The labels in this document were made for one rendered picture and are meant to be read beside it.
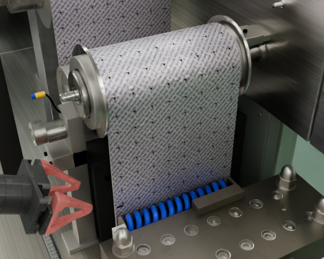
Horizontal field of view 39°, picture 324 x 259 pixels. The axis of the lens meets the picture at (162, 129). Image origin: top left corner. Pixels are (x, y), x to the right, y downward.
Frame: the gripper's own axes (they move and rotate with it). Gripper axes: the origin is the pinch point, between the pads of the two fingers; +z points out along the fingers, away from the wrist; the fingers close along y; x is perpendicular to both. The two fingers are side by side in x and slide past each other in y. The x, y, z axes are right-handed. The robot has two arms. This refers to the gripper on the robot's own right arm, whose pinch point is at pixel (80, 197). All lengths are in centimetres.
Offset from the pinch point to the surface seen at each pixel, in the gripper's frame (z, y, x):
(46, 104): 7.7, -41.0, -5.5
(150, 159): 9.6, 0.0, 8.4
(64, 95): -6.6, -4.3, 15.0
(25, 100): 13, -67, -19
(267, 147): 37.2, -1.9, 12.4
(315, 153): 189, -87, -34
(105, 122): -1.3, 0.2, 14.0
